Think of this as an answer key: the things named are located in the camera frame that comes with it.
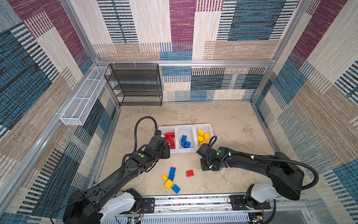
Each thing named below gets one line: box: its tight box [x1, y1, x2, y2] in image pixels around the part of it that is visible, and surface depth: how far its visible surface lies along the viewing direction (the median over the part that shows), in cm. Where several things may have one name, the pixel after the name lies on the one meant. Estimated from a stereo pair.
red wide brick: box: [165, 132, 175, 138], surface depth 101 cm
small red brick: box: [185, 169, 195, 178], surface depth 85 cm
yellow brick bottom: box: [164, 179, 174, 190], surface depth 80 cm
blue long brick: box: [168, 166, 177, 182], surface depth 85 cm
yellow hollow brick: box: [197, 135, 204, 144], surface depth 98 cm
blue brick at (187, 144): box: [184, 140, 192, 148], surface depth 96 cm
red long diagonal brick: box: [168, 135, 176, 150], surface depth 96 cm
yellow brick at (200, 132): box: [197, 128, 205, 137], surface depth 101 cm
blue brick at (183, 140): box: [180, 134, 188, 148], surface depth 96 cm
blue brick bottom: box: [171, 184, 181, 195], surface depth 81 cm
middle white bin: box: [176, 124, 196, 154], surface depth 96 cm
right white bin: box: [193, 123, 214, 153], surface depth 101 cm
